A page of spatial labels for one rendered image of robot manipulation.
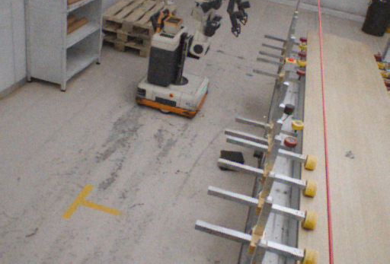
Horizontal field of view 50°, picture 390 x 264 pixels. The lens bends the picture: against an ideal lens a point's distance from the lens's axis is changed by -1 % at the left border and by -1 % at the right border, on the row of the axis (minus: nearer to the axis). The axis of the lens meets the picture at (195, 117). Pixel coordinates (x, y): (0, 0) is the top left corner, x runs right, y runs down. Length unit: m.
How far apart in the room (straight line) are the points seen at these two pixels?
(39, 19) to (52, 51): 0.34
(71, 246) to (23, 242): 0.30
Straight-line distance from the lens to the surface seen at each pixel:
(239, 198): 2.04
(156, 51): 4.30
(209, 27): 4.22
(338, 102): 3.46
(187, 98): 4.35
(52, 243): 3.06
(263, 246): 1.57
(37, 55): 4.78
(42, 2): 4.55
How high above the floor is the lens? 2.23
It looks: 29 degrees down
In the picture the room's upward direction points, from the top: 10 degrees clockwise
